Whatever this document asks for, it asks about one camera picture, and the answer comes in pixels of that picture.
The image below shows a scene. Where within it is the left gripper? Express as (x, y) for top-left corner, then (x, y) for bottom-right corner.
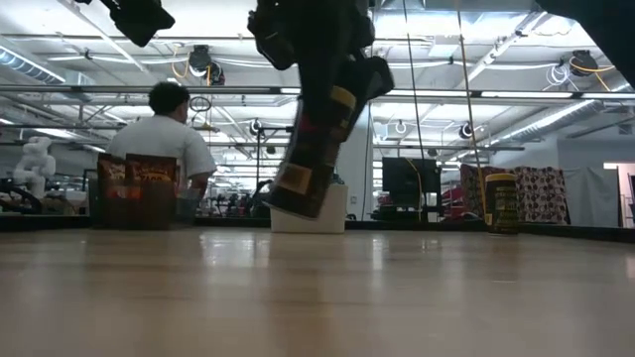
(247, 0), (396, 126)

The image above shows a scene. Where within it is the yellow-lidded seasoning tin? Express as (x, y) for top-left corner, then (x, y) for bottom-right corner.
(484, 173), (521, 236)
(262, 86), (359, 221)

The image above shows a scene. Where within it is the brown taco seasoning packet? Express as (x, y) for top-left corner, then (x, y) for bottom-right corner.
(97, 152), (127, 199)
(126, 153), (179, 199)

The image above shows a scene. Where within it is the black monitor screen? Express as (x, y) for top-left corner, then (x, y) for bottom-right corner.
(381, 157), (443, 222)

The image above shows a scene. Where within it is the white plastic bin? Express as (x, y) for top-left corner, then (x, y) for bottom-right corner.
(270, 183), (349, 235)

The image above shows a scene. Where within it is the red white fabric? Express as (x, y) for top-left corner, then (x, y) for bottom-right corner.
(440, 183), (465, 223)

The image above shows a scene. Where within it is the person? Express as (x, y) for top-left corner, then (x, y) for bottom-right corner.
(106, 81), (218, 199)

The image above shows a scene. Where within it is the patterned cloth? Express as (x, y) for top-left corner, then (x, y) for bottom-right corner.
(459, 165), (571, 225)

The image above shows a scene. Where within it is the grey translucent plastic bin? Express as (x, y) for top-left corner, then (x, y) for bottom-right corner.
(88, 168), (199, 230)

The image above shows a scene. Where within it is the grey cloth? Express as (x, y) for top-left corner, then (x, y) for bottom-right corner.
(563, 167), (621, 228)

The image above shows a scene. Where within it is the black hanging cable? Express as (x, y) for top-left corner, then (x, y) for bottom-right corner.
(401, 0), (426, 161)

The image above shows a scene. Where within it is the yellow hanging cable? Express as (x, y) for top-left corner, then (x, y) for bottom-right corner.
(456, 9), (485, 219)

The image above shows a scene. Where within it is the black ceiling cable reel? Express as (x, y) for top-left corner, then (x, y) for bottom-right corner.
(188, 44), (227, 86)
(568, 49), (601, 79)

